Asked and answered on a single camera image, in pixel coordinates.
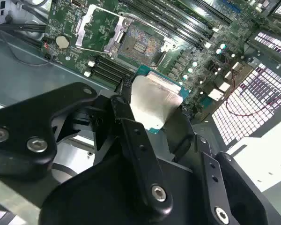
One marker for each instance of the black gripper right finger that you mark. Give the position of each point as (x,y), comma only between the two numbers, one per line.
(210,173)

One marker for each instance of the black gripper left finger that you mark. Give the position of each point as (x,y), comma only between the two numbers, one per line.
(140,152)

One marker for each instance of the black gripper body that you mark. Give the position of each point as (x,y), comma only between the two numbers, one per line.
(96,199)

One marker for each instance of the silver green CPU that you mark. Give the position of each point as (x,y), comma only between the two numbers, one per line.
(152,103)

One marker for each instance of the metal socket cover frame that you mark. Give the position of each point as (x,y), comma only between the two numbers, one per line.
(80,32)

